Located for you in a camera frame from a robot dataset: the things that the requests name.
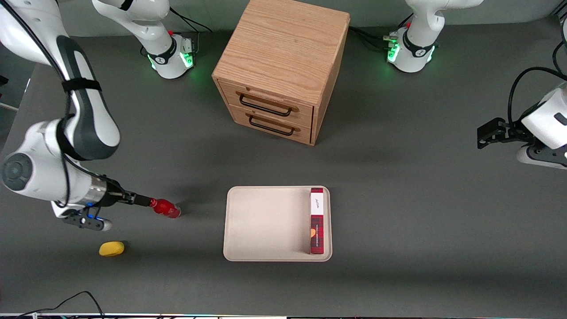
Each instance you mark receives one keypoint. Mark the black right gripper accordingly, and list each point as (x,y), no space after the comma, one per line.
(113,196)

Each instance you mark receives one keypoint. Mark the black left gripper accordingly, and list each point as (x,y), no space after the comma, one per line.
(510,131)

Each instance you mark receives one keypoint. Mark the red coke bottle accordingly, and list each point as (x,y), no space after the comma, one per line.
(166,208)

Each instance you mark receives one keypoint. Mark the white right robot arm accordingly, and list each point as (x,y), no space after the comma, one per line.
(95,128)

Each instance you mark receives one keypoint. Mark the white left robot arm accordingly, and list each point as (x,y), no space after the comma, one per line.
(421,40)

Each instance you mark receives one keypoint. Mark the beige plastic tray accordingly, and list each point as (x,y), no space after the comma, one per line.
(266,223)

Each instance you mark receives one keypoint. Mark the yellow lemon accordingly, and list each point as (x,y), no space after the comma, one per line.
(111,248)

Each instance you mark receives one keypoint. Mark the red plaid carton box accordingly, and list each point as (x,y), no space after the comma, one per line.
(317,221)

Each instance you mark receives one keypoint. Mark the wooden drawer cabinet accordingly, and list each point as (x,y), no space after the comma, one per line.
(283,48)

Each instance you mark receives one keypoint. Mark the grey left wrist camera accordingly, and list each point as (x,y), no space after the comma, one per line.
(538,156)

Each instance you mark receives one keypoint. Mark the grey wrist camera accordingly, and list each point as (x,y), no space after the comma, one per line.
(88,221)
(538,156)

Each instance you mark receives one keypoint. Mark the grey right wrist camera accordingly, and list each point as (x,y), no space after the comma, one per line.
(88,221)

